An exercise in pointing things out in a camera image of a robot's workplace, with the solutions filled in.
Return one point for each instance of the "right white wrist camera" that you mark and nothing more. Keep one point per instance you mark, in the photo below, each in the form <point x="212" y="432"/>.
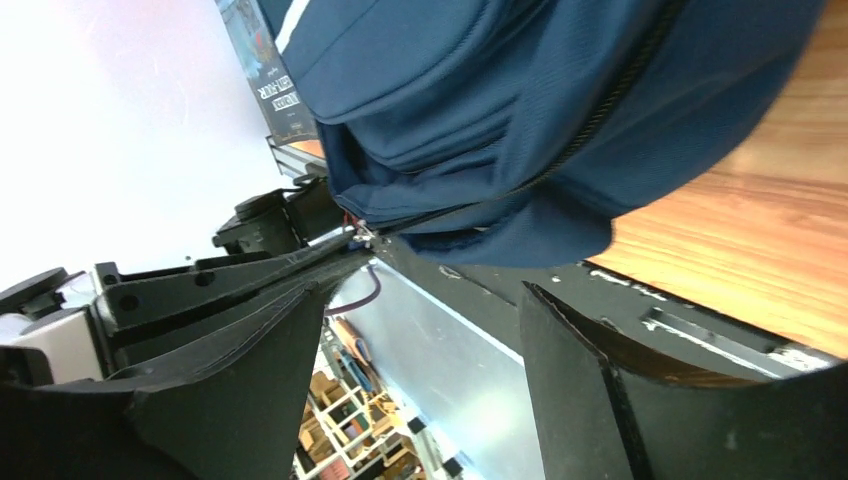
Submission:
<point x="46" y="340"/>

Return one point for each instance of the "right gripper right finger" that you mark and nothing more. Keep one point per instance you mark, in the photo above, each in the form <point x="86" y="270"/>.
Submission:
<point x="608" y="407"/>

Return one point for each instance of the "navy blue student backpack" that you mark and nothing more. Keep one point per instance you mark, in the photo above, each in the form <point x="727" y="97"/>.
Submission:
<point x="514" y="133"/>

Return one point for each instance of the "dark blue 1984 book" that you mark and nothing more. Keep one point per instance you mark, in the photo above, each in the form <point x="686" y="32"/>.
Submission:
<point x="288" y="120"/>

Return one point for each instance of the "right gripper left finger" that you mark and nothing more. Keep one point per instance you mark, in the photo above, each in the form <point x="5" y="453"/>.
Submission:
<point x="208" y="368"/>

